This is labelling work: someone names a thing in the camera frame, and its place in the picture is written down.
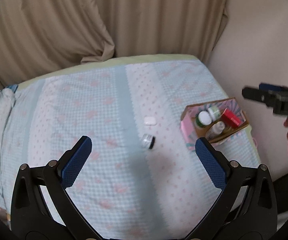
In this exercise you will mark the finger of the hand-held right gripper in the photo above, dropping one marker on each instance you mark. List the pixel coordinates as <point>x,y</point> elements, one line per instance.
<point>255,95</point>
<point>270,87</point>

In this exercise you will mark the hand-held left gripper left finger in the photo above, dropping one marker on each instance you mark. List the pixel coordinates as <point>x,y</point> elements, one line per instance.
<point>76,160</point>

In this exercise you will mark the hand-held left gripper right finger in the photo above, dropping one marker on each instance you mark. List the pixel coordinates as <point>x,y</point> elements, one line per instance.
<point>210,162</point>

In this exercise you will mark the red rectangular box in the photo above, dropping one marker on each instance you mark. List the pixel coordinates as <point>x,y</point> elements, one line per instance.
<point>230,118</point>

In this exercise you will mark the clear bottle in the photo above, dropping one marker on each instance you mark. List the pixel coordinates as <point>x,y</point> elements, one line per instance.
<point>217,128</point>

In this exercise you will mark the pink-lined cardboard box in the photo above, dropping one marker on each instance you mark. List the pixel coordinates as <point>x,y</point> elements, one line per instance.
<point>189,130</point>

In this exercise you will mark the green cream jar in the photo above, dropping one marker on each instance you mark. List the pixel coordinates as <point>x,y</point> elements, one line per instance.
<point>214,112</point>

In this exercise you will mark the small green white-capped bottle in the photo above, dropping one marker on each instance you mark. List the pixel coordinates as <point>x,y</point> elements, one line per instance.
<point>203,118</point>

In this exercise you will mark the small black-lidded jar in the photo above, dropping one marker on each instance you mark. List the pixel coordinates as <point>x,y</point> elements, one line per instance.
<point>148,141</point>

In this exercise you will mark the white earbud case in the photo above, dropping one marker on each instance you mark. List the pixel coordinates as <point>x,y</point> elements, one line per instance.
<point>150,120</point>

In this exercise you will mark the light blue floral bedsheet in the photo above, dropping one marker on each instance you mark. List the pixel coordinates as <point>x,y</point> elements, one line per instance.
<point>96,105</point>

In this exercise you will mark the dark cloth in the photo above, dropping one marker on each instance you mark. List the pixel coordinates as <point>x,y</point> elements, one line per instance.
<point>281,192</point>

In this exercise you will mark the colourful printed cloth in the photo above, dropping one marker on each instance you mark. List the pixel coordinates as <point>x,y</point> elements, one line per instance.
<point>0,215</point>

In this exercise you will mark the blue striped cloth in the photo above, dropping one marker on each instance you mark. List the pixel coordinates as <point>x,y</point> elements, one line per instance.
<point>12,87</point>

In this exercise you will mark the light green mattress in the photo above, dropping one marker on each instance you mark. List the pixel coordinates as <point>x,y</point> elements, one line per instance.
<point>159,58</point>

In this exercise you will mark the beige curtain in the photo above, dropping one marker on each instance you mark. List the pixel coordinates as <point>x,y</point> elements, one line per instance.
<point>39,25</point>
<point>159,17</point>

